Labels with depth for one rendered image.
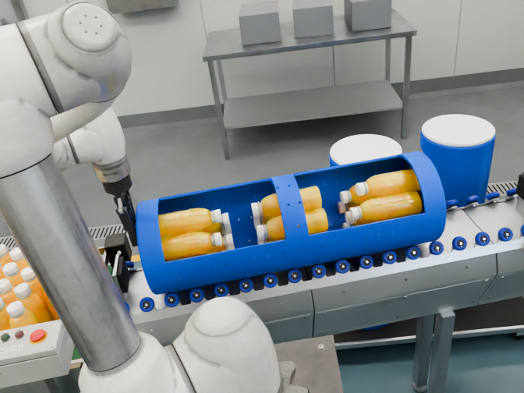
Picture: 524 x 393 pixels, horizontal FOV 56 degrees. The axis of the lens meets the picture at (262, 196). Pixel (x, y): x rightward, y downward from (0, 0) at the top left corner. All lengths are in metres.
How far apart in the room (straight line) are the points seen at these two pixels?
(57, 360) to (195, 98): 3.85
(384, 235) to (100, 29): 1.01
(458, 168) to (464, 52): 3.16
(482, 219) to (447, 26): 3.38
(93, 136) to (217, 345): 0.61
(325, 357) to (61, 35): 0.86
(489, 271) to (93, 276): 1.27
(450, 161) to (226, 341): 1.38
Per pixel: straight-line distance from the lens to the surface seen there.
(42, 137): 0.74
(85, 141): 1.26
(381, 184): 1.50
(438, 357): 2.04
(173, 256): 1.43
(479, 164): 2.11
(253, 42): 3.95
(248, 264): 1.40
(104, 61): 0.70
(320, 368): 1.17
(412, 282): 1.63
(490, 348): 2.65
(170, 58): 4.83
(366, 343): 2.40
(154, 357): 0.92
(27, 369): 1.39
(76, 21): 0.70
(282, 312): 1.56
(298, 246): 1.39
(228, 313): 0.94
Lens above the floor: 1.99
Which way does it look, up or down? 33 degrees down
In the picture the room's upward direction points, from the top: 8 degrees counter-clockwise
